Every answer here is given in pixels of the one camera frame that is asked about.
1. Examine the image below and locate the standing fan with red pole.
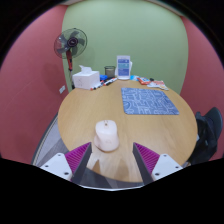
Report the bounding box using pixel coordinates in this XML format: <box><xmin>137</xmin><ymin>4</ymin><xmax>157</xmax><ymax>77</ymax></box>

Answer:
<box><xmin>53</xmin><ymin>27</ymin><xmax>88</xmax><ymax>91</ymax></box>

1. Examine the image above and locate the red snack packet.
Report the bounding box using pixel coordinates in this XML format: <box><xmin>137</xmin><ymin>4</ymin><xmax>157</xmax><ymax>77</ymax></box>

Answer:
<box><xmin>137</xmin><ymin>76</ymin><xmax>152</xmax><ymax>86</ymax></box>

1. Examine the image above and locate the black office chair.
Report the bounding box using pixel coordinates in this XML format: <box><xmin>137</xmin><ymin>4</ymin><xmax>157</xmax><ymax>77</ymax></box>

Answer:
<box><xmin>190</xmin><ymin>106</ymin><xmax>224</xmax><ymax>166</ymax></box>

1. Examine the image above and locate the white tissue box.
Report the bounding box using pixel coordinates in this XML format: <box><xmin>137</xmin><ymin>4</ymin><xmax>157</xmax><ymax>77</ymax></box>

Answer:
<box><xmin>72</xmin><ymin>65</ymin><xmax>101</xmax><ymax>91</ymax></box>

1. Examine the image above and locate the whiteboard marker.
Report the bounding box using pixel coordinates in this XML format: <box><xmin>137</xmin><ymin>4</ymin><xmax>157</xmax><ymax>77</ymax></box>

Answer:
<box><xmin>102</xmin><ymin>77</ymin><xmax>118</xmax><ymax>87</ymax></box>
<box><xmin>90</xmin><ymin>81</ymin><xmax>105</xmax><ymax>91</ymax></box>

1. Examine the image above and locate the blue patterned mouse pad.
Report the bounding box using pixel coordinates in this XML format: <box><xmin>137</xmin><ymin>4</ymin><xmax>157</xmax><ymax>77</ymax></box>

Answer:
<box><xmin>120</xmin><ymin>87</ymin><xmax>180</xmax><ymax>116</ymax></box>

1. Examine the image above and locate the dark translucent cup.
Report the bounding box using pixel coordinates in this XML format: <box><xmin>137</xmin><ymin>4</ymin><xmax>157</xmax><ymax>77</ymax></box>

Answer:
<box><xmin>104</xmin><ymin>65</ymin><xmax>116</xmax><ymax>79</ymax></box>

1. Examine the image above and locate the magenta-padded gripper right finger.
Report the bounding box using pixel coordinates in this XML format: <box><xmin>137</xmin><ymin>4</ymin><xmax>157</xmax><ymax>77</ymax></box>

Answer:
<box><xmin>132</xmin><ymin>141</ymin><xmax>184</xmax><ymax>185</ymax></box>

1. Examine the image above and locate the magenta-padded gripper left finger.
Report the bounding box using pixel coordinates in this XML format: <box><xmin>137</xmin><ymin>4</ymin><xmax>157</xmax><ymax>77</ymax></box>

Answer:
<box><xmin>39</xmin><ymin>141</ymin><xmax>93</xmax><ymax>185</ymax></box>

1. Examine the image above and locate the acrylic sign stand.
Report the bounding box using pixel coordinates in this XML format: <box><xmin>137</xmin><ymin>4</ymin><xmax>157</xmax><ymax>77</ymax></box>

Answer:
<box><xmin>116</xmin><ymin>54</ymin><xmax>132</xmax><ymax>81</ymax></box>

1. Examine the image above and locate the pale pink computer mouse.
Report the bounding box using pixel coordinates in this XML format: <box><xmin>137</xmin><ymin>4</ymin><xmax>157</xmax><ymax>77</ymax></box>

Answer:
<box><xmin>93</xmin><ymin>119</ymin><xmax>120</xmax><ymax>153</ymax></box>

